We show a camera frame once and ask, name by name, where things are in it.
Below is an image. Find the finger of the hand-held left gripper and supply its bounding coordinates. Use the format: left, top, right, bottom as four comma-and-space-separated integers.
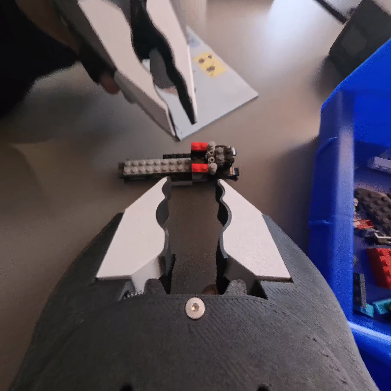
147, 0, 199, 125
78, 0, 178, 137

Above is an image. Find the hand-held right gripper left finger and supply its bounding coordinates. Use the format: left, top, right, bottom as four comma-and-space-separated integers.
96, 177, 176, 295

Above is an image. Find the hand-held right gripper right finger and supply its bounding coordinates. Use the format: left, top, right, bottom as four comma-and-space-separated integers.
215, 180, 292, 295

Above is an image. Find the grey brick model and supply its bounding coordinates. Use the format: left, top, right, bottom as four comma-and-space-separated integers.
118, 141, 239, 185

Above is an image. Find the blue plastic bin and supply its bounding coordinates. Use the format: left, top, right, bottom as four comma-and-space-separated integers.
308, 38, 391, 391

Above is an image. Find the person's left forearm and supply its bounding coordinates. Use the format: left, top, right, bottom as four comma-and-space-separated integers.
0, 0, 80, 120

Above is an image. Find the grey desk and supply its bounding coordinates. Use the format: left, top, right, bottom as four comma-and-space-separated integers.
0, 0, 367, 391

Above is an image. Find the person's left hand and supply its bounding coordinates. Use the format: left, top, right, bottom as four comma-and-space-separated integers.
17, 0, 122, 95

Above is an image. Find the brick instruction booklet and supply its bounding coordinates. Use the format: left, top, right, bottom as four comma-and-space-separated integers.
176, 26, 259, 142

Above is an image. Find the pile of loose bricks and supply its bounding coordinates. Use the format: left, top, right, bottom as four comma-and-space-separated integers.
353, 156, 391, 321

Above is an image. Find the black charger case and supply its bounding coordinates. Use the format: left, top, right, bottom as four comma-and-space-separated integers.
328, 0, 391, 83

